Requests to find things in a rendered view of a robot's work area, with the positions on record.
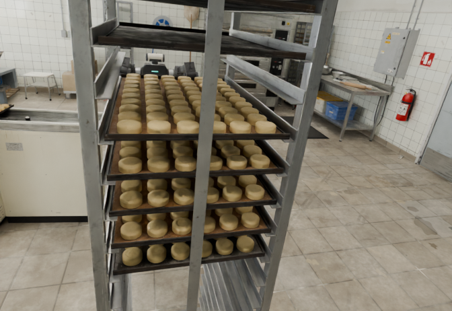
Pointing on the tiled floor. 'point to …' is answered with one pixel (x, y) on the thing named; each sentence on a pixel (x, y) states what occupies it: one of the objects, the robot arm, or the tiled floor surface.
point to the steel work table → (352, 101)
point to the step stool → (40, 82)
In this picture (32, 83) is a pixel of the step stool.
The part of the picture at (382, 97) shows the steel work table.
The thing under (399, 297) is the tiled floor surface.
